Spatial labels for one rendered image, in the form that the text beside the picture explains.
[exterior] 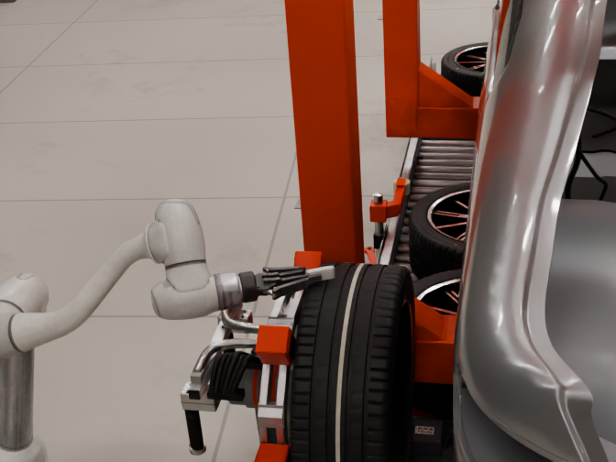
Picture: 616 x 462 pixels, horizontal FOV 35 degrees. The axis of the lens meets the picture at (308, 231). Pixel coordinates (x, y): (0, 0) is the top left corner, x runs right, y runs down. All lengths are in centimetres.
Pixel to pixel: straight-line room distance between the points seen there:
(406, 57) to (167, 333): 170
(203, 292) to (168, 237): 15
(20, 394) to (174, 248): 77
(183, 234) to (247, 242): 273
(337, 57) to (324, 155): 30
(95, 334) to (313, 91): 214
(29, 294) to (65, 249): 257
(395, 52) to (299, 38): 205
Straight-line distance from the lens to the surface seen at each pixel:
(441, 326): 308
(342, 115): 269
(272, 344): 226
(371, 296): 233
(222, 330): 261
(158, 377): 414
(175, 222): 231
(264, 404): 233
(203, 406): 246
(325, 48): 263
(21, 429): 295
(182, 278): 230
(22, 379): 283
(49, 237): 539
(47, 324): 248
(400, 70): 468
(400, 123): 478
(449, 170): 507
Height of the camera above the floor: 244
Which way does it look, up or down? 29 degrees down
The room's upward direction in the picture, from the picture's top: 4 degrees counter-clockwise
